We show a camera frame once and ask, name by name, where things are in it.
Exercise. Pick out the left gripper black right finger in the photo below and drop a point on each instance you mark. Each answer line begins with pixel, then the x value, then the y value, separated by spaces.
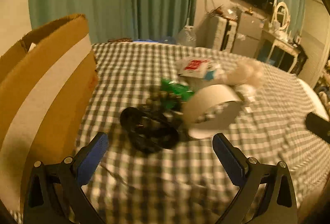
pixel 278 202

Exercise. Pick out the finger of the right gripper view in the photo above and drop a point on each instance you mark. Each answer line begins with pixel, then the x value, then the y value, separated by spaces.
pixel 318 126

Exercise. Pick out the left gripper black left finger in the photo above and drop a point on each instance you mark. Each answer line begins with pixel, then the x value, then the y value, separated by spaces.
pixel 53 188

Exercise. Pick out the white dressing table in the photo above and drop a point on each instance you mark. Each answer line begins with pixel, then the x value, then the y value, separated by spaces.
pixel 278 53

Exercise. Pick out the green checkered table cloth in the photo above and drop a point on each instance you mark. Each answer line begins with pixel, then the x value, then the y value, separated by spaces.
pixel 187 183

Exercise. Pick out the white tape roll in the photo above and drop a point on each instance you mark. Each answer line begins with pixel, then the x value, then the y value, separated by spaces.
pixel 210 110

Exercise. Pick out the brown cardboard box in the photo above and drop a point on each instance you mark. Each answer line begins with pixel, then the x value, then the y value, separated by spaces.
pixel 47 80

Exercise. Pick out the white oval vanity mirror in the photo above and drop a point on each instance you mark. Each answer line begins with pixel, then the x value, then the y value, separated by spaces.
pixel 281 17

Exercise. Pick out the grey mini fridge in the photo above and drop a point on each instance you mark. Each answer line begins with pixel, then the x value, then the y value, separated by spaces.
pixel 248 35

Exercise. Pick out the red white sachet packet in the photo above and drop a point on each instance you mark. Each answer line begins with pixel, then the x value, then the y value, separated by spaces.
pixel 198 67

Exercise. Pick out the white ribbed suitcase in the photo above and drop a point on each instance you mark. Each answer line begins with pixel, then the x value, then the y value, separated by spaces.
pixel 218 33

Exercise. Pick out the green snack packet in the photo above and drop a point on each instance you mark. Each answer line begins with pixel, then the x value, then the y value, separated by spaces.
pixel 173 95

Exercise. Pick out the large clear water bottle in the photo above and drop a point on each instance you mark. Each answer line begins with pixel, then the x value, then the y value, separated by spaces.
pixel 186 36

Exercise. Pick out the dark patterned bag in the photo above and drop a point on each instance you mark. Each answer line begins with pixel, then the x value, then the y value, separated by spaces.
pixel 121 40

